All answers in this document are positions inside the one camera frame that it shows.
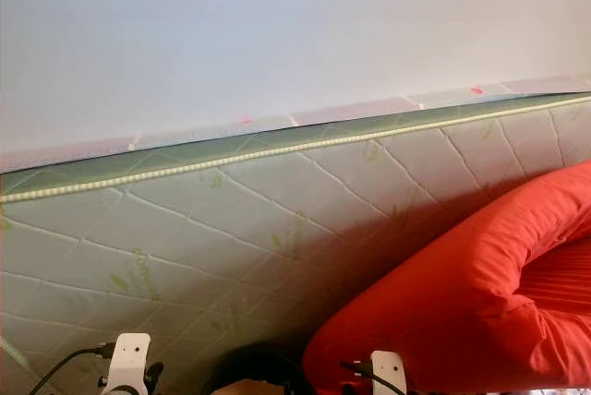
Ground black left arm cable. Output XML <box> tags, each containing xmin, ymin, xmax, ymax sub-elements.
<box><xmin>28</xmin><ymin>344</ymin><xmax>116</xmax><ymax>395</ymax></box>

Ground white quilted mattress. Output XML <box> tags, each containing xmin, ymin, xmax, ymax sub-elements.
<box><xmin>0</xmin><ymin>90</ymin><xmax>591</xmax><ymax>395</ymax></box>

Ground black round object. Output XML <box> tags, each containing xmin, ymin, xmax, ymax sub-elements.
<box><xmin>205</xmin><ymin>344</ymin><xmax>306</xmax><ymax>395</ymax></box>

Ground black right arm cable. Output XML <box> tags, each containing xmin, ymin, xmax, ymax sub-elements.
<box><xmin>340</xmin><ymin>360</ymin><xmax>403</xmax><ymax>395</ymax></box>

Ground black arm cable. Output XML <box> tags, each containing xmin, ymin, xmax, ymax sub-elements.
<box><xmin>340</xmin><ymin>360</ymin><xmax>403</xmax><ymax>395</ymax></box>
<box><xmin>28</xmin><ymin>344</ymin><xmax>116</xmax><ymax>395</ymax></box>

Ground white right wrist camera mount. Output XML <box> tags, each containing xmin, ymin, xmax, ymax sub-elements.
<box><xmin>369</xmin><ymin>351</ymin><xmax>409</xmax><ymax>395</ymax></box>

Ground large red cushion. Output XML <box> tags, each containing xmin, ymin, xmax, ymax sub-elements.
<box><xmin>302</xmin><ymin>160</ymin><xmax>591</xmax><ymax>391</ymax></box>

